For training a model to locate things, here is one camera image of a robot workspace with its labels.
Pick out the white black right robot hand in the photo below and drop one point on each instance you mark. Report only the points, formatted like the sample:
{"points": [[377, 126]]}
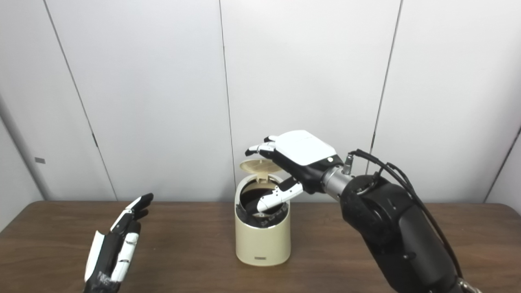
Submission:
{"points": [[303, 148]]}

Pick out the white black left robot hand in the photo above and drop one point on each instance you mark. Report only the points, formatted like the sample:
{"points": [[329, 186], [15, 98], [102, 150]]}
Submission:
{"points": [[106, 256]]}

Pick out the cream round bin lid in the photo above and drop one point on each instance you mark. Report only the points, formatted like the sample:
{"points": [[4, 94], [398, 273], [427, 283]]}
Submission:
{"points": [[256, 166]]}

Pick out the cream-colored bin body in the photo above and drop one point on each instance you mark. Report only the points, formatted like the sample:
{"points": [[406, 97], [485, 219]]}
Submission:
{"points": [[262, 242]]}

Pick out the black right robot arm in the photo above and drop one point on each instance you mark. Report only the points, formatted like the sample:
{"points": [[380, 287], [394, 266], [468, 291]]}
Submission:
{"points": [[390, 224]]}

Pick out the black bin liner bag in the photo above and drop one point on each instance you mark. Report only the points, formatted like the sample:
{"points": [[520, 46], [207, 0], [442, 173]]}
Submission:
{"points": [[250, 197]]}

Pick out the black panel hinge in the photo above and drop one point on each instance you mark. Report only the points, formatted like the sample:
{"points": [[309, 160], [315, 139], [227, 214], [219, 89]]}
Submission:
{"points": [[95, 140], [374, 139]]}

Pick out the small grey wall label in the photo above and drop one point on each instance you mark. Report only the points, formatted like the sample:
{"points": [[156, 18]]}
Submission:
{"points": [[40, 160]]}

